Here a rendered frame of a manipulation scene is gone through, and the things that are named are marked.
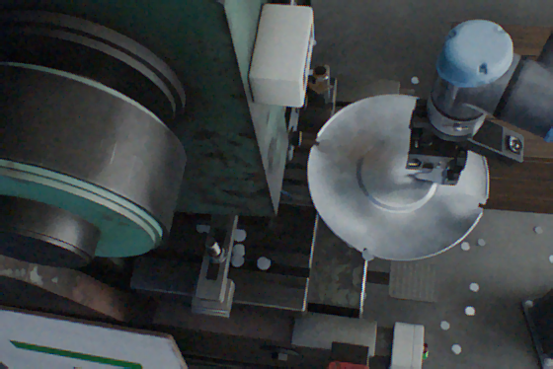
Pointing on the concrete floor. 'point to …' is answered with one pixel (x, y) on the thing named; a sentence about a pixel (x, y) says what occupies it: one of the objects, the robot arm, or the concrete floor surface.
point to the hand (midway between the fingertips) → (446, 177)
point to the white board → (80, 343)
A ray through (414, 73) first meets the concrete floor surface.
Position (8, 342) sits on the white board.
